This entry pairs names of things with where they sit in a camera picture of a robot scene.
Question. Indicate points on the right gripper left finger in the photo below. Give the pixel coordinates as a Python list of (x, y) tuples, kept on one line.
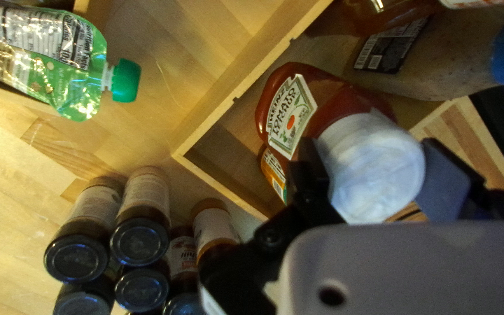
[(304, 188)]

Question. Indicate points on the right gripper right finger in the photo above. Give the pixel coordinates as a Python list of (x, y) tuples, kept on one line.
[(446, 183)]

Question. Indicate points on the red ketchup bottle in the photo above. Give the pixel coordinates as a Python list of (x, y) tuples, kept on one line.
[(335, 100)]

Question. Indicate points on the clear green baby food pouch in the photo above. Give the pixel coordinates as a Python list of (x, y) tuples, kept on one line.
[(37, 52)]

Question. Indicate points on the brown sauce bottle orange label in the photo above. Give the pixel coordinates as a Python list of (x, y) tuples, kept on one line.
[(274, 175)]

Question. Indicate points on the spice jar with black lid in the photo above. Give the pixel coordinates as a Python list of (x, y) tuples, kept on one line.
[(182, 258), (140, 240), (77, 260), (83, 304), (210, 227), (142, 288)]

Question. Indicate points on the dressing bottle blue cap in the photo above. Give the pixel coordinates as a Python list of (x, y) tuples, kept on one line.
[(444, 65)]

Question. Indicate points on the wooden box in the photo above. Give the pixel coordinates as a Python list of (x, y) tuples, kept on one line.
[(239, 85)]

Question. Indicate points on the brown sauce bottle yellow cap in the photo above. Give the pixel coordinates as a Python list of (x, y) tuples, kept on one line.
[(365, 13)]

